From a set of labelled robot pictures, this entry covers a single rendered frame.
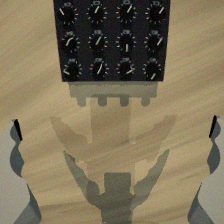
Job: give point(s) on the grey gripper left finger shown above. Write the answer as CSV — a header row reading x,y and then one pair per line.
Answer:
x,y
17,203

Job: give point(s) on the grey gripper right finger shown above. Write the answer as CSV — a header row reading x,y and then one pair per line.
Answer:
x,y
208,204

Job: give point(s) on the black knob box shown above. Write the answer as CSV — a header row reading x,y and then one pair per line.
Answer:
x,y
95,44

